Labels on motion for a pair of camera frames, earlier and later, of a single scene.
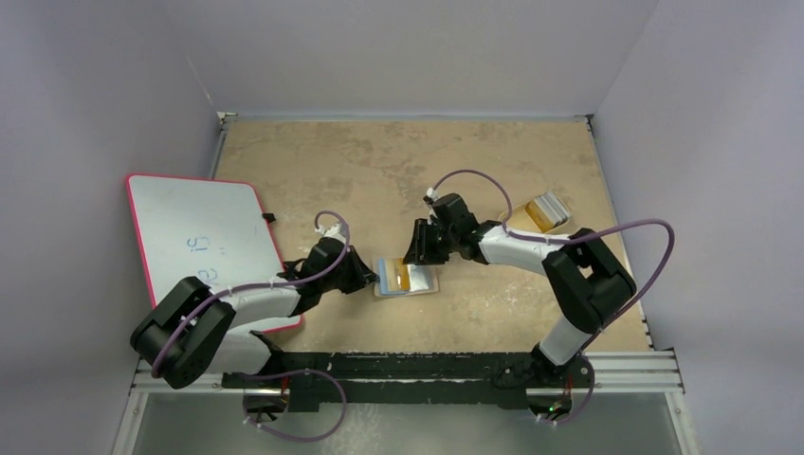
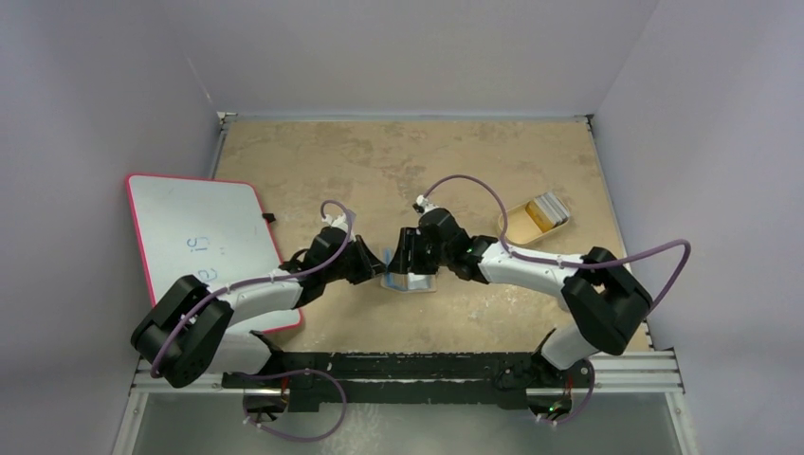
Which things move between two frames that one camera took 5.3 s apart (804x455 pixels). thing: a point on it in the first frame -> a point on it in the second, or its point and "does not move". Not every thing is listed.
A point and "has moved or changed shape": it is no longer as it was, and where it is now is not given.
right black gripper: [425, 241] -> [410, 249]
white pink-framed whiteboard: [215, 230] does not move
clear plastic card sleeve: [424, 278] has moved or changed shape
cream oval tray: [520, 220] does not move
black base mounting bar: [502, 380] does not move
